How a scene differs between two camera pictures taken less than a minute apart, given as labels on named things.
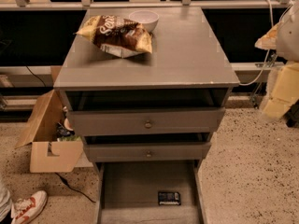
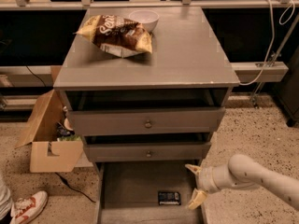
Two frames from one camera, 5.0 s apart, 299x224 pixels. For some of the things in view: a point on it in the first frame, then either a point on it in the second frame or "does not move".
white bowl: (149, 19) does not move
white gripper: (289, 37) -> (206, 179)
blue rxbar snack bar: (169, 198) does not move
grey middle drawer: (144, 152) does not move
